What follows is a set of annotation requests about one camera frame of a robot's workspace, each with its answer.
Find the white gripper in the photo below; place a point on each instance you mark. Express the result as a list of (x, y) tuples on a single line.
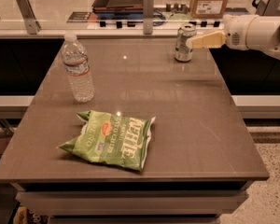
[(234, 34)]

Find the silver green 7up can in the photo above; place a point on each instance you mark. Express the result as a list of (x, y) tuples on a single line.
[(182, 52)]

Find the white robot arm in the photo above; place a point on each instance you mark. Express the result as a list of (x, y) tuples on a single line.
[(264, 34)]

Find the green jalapeno chip bag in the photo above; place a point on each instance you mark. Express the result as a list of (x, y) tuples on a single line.
[(111, 139)]

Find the yellow bag under table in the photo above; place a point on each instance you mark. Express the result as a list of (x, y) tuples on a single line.
[(25, 216)]

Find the brown cardboard box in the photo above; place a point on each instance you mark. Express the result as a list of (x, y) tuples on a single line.
[(207, 9)]

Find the clear plastic water bottle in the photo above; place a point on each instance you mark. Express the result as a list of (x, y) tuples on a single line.
[(77, 67)]

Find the white table drawer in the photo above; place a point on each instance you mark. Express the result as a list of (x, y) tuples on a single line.
[(132, 203)]

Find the middle metal glass bracket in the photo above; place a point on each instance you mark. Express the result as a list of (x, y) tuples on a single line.
[(148, 16)]

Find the left metal glass bracket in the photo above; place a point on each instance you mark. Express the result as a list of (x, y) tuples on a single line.
[(31, 24)]

